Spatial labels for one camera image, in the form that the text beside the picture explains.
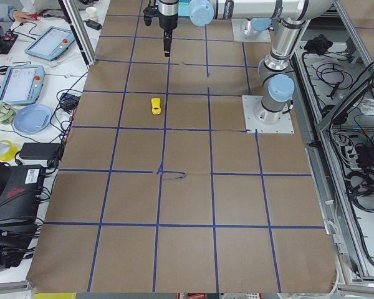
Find light blue plate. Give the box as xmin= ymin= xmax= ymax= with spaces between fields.
xmin=12 ymin=104 xmax=52 ymax=135

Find brown paper table cover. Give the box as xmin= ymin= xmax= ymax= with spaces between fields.
xmin=27 ymin=1 xmax=336 ymax=293

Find black red computer box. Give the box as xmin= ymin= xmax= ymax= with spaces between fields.
xmin=0 ymin=162 xmax=46 ymax=249

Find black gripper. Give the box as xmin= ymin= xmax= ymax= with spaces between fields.
xmin=143 ymin=0 xmax=178 ymax=57

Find green tape rolls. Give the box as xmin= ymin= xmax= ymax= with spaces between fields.
xmin=0 ymin=101 xmax=17 ymax=125

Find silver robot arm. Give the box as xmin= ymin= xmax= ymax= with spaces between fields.
xmin=188 ymin=0 xmax=332 ymax=125

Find teach pendant tablet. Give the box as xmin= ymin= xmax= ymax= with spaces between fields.
xmin=24 ymin=26 xmax=75 ymax=61
xmin=0 ymin=65 xmax=46 ymax=106

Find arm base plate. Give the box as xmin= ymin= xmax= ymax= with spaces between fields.
xmin=242 ymin=95 xmax=294 ymax=134
xmin=232 ymin=18 xmax=272 ymax=43

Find black power adapter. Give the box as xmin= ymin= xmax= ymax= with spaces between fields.
xmin=19 ymin=143 xmax=60 ymax=160

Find yellow tape roll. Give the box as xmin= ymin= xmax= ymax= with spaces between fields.
xmin=0 ymin=140 xmax=18 ymax=162

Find lower teach pendant tablet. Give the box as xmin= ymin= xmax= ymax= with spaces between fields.
xmin=0 ymin=65 xmax=46 ymax=106

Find paper cup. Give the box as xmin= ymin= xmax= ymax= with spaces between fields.
xmin=85 ymin=6 xmax=98 ymax=22

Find upper teach pendant tablet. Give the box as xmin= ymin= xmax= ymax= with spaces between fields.
xmin=24 ymin=26 xmax=75 ymax=61

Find aluminium frame post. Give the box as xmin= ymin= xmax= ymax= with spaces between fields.
xmin=58 ymin=0 xmax=97 ymax=65

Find yellow toy beetle car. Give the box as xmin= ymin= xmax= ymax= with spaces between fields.
xmin=151 ymin=97 xmax=161 ymax=115

